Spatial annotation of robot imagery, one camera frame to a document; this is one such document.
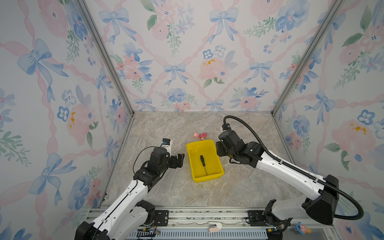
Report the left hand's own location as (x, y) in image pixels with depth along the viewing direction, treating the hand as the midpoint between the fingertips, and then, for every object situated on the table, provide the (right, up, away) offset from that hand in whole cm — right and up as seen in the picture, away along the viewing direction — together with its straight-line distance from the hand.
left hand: (177, 152), depth 80 cm
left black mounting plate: (-6, -31, -6) cm, 33 cm away
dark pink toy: (+15, +8, +23) cm, 28 cm away
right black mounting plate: (+40, -31, -7) cm, 51 cm away
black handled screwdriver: (+14, -6, +13) cm, 20 cm away
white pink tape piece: (+19, -33, -10) cm, 40 cm away
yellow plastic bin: (+18, -1, +17) cm, 25 cm away
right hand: (+23, +5, -3) cm, 23 cm away
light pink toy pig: (+11, +9, +23) cm, 27 cm away
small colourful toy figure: (+59, -33, -11) cm, 69 cm away
